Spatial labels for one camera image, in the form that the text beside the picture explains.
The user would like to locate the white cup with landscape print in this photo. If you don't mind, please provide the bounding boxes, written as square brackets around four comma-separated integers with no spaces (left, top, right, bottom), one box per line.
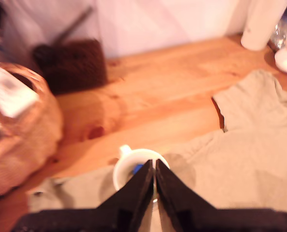
[112,144,171,203]

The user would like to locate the brown coffee beans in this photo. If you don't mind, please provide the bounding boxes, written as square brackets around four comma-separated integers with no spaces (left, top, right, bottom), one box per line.
[41,40,108,95]

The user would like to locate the black coffee scoop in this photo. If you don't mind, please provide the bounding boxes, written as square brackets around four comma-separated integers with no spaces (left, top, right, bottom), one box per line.
[32,7,93,71]

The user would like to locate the beige cloth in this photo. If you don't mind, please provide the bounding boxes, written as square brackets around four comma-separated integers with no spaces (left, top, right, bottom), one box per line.
[27,69,287,232]

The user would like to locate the white printed box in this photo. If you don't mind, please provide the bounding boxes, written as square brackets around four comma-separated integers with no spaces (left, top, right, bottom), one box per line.
[0,66,39,119]

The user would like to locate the clear plastic storage container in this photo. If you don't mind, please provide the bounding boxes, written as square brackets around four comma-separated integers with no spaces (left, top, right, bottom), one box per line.
[0,0,109,95]

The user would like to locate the white metal bottle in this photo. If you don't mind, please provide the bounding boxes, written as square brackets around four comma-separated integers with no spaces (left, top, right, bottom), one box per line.
[240,0,287,51]

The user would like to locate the large clear water bottle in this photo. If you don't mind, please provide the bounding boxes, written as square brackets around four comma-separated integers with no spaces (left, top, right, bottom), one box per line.
[268,0,287,53]

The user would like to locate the wicker basket with handle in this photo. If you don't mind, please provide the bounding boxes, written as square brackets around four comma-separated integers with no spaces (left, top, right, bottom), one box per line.
[0,62,64,196]

